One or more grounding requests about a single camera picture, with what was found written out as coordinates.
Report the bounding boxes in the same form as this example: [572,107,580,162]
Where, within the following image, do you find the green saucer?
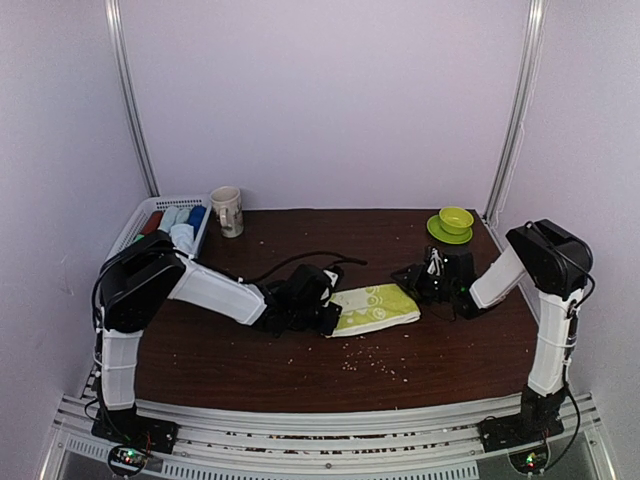
[425,213,474,246]

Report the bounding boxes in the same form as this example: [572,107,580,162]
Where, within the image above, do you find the beige ceramic mug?
[210,186,244,239]

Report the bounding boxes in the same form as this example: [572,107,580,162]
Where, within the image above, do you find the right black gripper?
[392,263,458,305]

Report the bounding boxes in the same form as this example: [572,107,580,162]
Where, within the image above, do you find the yellow green patterned towel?
[328,284,421,338]

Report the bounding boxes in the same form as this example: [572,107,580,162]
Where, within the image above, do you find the rolled dark blue towel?
[187,205,207,234]

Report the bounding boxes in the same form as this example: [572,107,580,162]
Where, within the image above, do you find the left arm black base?
[91,416,178,454]

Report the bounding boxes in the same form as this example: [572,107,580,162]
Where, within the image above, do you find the rolled brown towel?
[139,211,164,236]

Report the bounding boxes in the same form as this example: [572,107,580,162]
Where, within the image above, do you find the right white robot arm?
[391,219,595,442]

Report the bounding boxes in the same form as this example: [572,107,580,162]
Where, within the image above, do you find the rolled pale teal towel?
[174,208,191,225]

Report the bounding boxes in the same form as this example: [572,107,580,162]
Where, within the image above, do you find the right aluminium frame post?
[484,0,547,226]

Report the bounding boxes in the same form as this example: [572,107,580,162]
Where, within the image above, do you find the white plastic basket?
[107,194,212,259]

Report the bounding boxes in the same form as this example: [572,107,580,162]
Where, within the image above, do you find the left aluminium frame post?
[104,0,160,197]

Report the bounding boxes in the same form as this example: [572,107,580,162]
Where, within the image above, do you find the green cup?
[438,206,474,235]

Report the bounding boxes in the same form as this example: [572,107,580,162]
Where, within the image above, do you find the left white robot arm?
[91,231,346,444]

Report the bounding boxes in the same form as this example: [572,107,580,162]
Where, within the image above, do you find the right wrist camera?
[424,246,445,277]

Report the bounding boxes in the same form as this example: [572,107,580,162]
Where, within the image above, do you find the light blue towel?
[158,206,180,233]
[170,223,195,255]

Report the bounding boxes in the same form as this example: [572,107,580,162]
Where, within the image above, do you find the aluminium front rail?
[36,392,621,479]

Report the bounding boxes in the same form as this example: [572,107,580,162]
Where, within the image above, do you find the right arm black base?
[478,414,564,453]

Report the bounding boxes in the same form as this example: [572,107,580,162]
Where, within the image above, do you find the rolled light blue towel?
[158,206,180,233]

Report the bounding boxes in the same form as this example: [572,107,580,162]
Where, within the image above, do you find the aluminium frame post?
[104,0,160,197]
[484,0,547,226]

